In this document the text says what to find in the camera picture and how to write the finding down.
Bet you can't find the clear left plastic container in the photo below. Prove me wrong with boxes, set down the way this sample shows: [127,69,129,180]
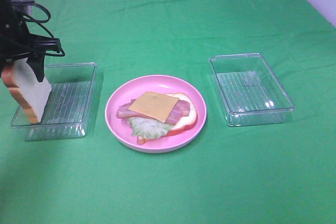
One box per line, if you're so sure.
[10,62,97,141]

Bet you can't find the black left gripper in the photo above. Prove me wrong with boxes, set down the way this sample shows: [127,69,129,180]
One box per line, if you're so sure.
[1,0,65,82]

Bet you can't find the bacon strip from container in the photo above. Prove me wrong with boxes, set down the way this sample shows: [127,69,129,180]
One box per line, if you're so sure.
[124,99,190,122]
[116,99,190,125]

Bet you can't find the green lettuce leaf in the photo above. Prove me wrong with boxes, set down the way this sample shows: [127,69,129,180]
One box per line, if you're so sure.
[127,117,174,139]

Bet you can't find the clear plastic container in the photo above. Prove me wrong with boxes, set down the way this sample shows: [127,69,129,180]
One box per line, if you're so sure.
[10,62,97,141]
[209,53,295,126]

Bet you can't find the bread slice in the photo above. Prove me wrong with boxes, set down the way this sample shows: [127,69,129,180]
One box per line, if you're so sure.
[136,92,198,145]
[1,58,52,124]

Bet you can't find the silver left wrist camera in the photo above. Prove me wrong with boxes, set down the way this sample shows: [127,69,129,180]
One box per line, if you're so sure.
[12,0,35,15]

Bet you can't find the pink plate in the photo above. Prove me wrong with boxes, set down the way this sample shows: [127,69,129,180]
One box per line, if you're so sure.
[105,74,207,153]

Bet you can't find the yellow cheese slice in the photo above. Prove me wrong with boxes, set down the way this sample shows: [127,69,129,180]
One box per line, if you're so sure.
[129,91,179,123]

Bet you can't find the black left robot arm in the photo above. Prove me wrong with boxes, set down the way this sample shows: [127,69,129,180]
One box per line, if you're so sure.
[1,0,65,82]

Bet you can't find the green tablecloth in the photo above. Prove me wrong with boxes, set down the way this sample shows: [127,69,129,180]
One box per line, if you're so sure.
[1,0,335,223]

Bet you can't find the clear right plastic container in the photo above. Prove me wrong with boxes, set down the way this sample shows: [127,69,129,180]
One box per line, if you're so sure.
[209,53,295,126]

